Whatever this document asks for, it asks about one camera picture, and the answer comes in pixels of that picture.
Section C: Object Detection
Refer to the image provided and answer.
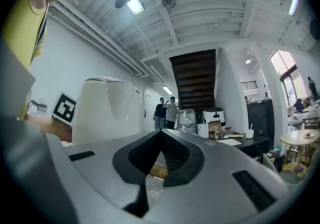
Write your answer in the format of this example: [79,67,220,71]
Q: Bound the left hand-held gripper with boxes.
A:
[51,90,77,126]

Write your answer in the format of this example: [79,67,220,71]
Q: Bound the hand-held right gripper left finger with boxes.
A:
[65,129,162,224]

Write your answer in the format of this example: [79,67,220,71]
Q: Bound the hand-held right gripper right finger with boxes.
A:
[139,129,291,224]

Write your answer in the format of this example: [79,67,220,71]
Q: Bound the cream white electric kettle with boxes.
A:
[71,76,144,146]

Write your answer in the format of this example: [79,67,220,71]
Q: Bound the white paper sheet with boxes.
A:
[219,138,244,147]

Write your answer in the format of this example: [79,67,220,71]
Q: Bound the white box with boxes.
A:
[197,123,210,138]

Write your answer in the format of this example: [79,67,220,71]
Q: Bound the brown cardboard box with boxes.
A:
[208,120,223,140]

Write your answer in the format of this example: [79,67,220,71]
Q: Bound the white door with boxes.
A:
[142,87,161,132]

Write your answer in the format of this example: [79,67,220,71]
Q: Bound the plastic-wrapped robot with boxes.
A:
[177,108,198,133]

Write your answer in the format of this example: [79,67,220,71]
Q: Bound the white and black robot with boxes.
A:
[202,106,227,130]

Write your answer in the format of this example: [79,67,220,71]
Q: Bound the green chair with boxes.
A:
[262,154,303,185]

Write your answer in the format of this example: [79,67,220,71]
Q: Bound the black cabinet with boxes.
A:
[246,99,275,143]

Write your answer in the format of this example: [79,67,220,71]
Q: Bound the yellow shirt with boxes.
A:
[1,0,48,120]

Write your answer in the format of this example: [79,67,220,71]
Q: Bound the round wooden table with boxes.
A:
[279,129,320,168]

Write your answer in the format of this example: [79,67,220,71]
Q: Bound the dark wooden staircase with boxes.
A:
[168,49,217,111]

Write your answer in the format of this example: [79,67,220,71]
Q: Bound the window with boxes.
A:
[270,50,299,108]

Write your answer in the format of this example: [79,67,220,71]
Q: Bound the round ceiling detector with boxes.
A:
[161,0,177,10]

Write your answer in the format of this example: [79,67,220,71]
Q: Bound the wall shelf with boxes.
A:
[29,100,48,113]

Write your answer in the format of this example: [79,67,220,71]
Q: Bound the grey shoulder strap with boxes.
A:
[29,0,48,65]

